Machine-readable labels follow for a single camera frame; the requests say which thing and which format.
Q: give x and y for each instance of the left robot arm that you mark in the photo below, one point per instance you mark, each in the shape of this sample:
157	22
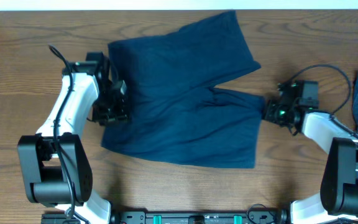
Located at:
55	169

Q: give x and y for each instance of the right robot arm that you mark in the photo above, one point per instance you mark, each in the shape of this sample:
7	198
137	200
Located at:
337	200

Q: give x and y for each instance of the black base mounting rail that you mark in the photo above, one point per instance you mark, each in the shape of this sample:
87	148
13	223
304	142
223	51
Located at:
252	216

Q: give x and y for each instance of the dark blue shorts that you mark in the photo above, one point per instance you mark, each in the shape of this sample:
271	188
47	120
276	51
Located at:
178	112

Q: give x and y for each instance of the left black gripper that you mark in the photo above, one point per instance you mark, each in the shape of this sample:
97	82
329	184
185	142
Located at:
117	109

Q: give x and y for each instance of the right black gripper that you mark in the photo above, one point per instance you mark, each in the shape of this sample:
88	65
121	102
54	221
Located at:
269	112

